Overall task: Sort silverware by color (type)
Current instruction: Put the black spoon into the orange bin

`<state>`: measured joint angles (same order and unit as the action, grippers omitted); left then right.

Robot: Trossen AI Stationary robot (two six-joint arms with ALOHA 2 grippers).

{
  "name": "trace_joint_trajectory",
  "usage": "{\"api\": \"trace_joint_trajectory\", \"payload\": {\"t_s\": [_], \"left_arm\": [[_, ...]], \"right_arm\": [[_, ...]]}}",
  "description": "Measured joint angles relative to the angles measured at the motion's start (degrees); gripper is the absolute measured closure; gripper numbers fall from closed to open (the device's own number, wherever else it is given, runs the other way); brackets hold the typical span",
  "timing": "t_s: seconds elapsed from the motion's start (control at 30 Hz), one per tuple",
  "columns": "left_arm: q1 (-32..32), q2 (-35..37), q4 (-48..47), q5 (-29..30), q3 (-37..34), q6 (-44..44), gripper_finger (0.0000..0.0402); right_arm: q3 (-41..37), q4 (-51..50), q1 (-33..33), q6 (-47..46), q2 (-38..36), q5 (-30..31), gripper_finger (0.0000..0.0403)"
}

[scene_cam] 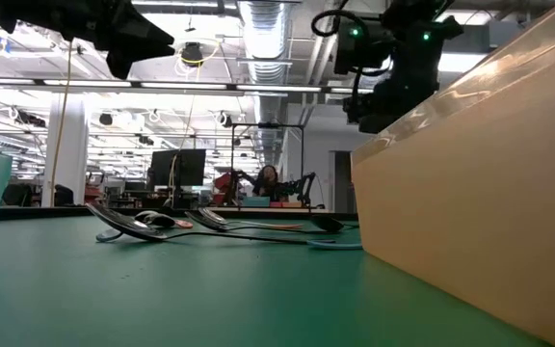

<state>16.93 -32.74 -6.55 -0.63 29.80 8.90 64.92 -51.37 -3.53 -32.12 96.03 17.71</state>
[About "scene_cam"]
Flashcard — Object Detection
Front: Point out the black background frame stand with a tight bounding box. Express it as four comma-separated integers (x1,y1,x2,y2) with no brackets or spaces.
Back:
229,121,307,209

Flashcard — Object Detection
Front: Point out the black computer monitor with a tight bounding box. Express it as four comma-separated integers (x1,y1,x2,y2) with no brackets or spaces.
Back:
148,147,208,209

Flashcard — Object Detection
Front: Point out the black overhead light bar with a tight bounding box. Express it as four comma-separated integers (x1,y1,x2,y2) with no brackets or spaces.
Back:
0,76,375,97

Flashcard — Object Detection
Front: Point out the grey door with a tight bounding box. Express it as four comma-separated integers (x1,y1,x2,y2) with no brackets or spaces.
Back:
332,149,355,214

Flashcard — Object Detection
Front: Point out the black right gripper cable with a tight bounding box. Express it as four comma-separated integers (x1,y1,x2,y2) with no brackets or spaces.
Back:
310,8,390,78

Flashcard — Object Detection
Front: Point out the small teal bin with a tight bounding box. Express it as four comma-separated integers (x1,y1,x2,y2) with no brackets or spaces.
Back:
241,195,272,209

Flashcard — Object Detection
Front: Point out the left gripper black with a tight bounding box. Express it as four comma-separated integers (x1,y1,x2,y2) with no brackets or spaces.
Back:
14,0,177,81

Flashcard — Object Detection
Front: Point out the black ceiling dome camera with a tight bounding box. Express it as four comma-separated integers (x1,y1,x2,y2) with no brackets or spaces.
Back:
180,41,205,68

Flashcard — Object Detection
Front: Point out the person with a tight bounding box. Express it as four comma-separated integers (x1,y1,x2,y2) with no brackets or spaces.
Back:
251,164,282,202

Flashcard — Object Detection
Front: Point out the thick yellow cable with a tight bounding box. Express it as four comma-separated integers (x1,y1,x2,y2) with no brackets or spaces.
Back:
48,40,74,208

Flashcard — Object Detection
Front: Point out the orange plastic bin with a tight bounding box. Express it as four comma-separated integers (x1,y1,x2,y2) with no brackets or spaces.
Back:
351,0,555,347

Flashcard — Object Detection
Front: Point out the green table mat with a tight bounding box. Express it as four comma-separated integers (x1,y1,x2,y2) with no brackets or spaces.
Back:
0,215,555,347

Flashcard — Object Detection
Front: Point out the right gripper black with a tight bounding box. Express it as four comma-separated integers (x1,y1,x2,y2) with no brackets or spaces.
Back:
333,8,465,136

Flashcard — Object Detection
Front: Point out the black metal spoon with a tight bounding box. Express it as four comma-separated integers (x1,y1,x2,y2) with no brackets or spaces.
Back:
83,201,337,245
309,214,359,233

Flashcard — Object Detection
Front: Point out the silver ventilation duct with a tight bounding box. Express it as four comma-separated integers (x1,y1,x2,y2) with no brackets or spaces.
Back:
236,0,292,160

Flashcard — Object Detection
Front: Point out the dark spoon blue handle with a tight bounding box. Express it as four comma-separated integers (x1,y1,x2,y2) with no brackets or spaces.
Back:
305,239,364,251
94,210,177,244

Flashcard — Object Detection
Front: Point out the white pillar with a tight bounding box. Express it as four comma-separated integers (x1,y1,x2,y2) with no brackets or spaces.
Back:
40,93,91,208

